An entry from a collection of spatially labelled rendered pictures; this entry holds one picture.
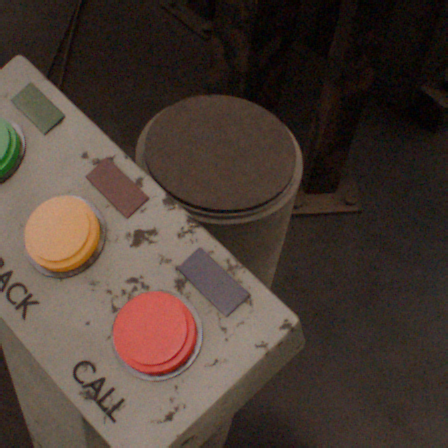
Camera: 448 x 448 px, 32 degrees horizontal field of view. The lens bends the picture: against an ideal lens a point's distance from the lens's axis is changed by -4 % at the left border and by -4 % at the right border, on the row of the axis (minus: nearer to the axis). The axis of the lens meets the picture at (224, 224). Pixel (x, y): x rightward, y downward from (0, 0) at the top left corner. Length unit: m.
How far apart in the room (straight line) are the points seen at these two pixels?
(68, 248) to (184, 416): 0.10
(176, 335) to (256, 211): 0.19
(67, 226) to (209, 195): 0.16
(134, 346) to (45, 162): 0.12
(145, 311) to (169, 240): 0.04
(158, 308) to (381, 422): 0.71
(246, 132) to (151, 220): 0.19
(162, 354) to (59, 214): 0.09
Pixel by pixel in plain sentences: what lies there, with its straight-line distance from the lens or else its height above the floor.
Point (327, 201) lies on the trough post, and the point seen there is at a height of 0.01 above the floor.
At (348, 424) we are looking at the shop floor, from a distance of 1.06.
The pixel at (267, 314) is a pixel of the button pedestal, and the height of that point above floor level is 0.62.
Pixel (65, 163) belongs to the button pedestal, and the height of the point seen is 0.61.
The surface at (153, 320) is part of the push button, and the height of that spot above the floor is 0.61.
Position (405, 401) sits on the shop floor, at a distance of 1.09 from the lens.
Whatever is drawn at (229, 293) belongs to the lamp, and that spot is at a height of 0.62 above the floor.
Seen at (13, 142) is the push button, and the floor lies 0.61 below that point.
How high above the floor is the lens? 0.95
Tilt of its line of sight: 54 degrees down
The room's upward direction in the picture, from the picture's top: 10 degrees clockwise
